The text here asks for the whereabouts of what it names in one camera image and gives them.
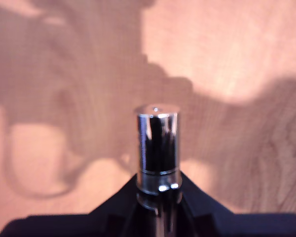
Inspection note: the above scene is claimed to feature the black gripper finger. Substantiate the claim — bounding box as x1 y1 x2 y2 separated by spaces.
181 172 235 237
90 172 144 237

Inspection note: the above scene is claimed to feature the metallic silver laser pointer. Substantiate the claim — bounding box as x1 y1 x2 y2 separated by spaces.
133 103 183 237

